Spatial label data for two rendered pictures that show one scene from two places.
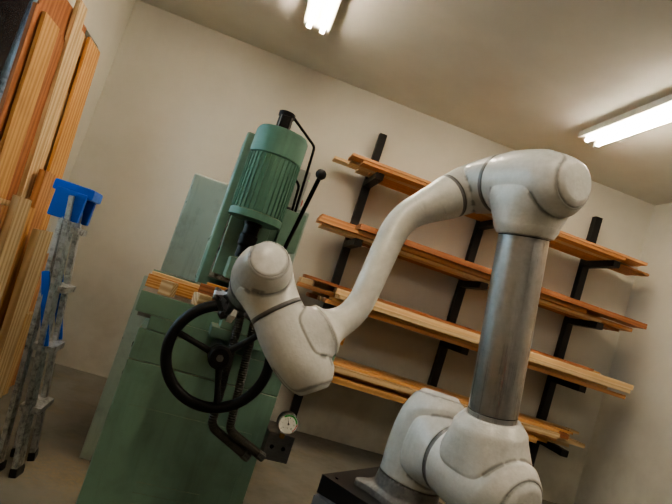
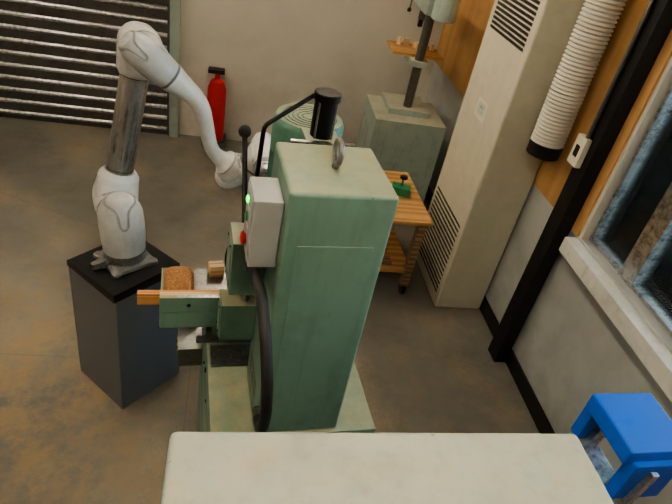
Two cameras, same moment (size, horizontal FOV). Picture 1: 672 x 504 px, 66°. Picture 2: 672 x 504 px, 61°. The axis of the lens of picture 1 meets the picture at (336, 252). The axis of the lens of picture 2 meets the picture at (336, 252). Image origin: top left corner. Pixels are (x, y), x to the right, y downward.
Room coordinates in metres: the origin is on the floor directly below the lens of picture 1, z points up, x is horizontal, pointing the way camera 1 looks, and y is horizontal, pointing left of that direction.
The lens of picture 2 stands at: (3.02, 0.30, 2.04)
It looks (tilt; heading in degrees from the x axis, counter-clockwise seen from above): 35 degrees down; 175
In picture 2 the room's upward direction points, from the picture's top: 12 degrees clockwise
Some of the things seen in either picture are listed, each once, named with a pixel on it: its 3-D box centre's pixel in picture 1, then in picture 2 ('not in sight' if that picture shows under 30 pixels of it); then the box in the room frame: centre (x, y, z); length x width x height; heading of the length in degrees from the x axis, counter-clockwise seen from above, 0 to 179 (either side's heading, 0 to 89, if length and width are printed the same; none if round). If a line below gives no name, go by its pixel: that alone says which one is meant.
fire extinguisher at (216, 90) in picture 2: not in sight; (216, 107); (-1.14, -0.47, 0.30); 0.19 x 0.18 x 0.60; 9
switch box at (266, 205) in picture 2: (295, 190); (262, 222); (2.04, 0.23, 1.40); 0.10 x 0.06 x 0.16; 14
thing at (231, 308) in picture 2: not in sight; (235, 314); (1.91, 0.18, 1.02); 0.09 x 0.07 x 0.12; 104
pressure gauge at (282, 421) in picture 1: (286, 425); not in sight; (1.55, -0.02, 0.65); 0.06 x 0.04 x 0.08; 104
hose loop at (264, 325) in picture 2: not in sight; (256, 352); (2.13, 0.26, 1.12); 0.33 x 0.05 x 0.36; 14
